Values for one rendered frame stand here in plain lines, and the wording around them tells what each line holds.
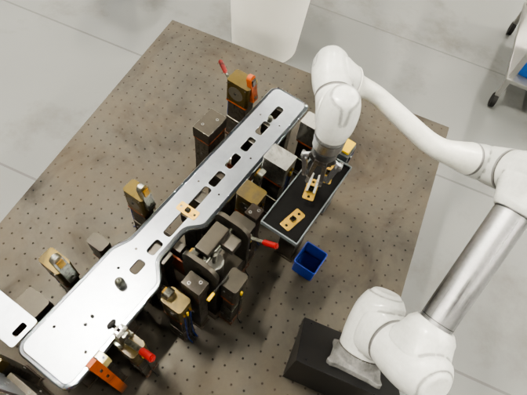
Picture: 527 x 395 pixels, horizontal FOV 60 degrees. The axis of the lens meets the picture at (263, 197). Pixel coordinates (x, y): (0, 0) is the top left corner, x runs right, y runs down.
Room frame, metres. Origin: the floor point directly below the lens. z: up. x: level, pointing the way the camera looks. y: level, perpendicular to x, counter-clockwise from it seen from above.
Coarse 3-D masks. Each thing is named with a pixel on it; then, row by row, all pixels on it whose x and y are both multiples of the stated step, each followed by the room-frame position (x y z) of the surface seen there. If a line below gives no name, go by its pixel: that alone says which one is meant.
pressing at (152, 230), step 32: (288, 96) 1.36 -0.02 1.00; (256, 128) 1.16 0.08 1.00; (288, 128) 1.19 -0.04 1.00; (224, 160) 0.98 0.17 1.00; (256, 160) 1.01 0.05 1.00; (192, 192) 0.81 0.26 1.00; (224, 192) 0.84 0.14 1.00; (160, 224) 0.66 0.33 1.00; (192, 224) 0.69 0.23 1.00; (128, 256) 0.52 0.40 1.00; (160, 256) 0.54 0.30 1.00; (96, 288) 0.40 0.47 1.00; (128, 288) 0.42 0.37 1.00; (64, 320) 0.28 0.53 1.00; (96, 320) 0.30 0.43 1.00; (128, 320) 0.32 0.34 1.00; (32, 352) 0.18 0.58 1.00; (64, 352) 0.19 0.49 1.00; (96, 352) 0.21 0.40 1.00; (64, 384) 0.11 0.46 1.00
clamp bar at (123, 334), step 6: (108, 324) 0.25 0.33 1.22; (114, 324) 0.26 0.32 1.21; (120, 324) 0.26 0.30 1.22; (114, 330) 0.24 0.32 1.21; (120, 330) 0.24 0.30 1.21; (126, 330) 0.25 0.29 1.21; (114, 336) 0.23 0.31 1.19; (120, 336) 0.23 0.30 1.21; (126, 336) 0.23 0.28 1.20; (120, 342) 0.23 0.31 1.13
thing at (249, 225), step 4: (236, 212) 0.72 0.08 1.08; (232, 216) 0.71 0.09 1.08; (236, 216) 0.71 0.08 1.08; (240, 216) 0.71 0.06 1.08; (244, 216) 0.71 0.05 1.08; (236, 220) 0.69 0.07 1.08; (240, 220) 0.70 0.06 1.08; (244, 220) 0.70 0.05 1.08; (248, 220) 0.70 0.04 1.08; (244, 224) 0.69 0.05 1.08; (248, 224) 0.69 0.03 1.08; (252, 224) 0.69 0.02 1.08; (248, 228) 0.67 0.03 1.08; (252, 228) 0.68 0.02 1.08; (252, 232) 0.67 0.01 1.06; (248, 256) 0.69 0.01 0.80; (244, 264) 0.67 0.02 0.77; (248, 264) 0.69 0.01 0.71; (244, 268) 0.67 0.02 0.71; (248, 276) 0.65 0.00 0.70
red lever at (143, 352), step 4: (128, 340) 0.25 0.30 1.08; (128, 344) 0.23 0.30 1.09; (132, 344) 0.24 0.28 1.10; (136, 344) 0.24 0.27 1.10; (132, 348) 0.23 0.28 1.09; (136, 348) 0.23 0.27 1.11; (140, 348) 0.23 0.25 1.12; (144, 348) 0.23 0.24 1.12; (140, 352) 0.21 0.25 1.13; (144, 352) 0.22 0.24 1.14; (148, 352) 0.22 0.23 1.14; (144, 356) 0.21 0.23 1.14; (148, 356) 0.21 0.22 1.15; (152, 356) 0.21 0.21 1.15; (148, 360) 0.20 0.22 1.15; (152, 360) 0.20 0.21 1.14
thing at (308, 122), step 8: (304, 120) 1.20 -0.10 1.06; (312, 120) 1.21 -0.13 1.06; (304, 128) 1.18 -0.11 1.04; (312, 128) 1.17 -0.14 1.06; (296, 136) 1.19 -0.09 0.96; (304, 136) 1.18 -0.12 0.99; (312, 136) 1.16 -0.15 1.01; (304, 144) 1.17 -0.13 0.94; (296, 152) 1.19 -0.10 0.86; (296, 160) 1.18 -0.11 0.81; (296, 168) 1.18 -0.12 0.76
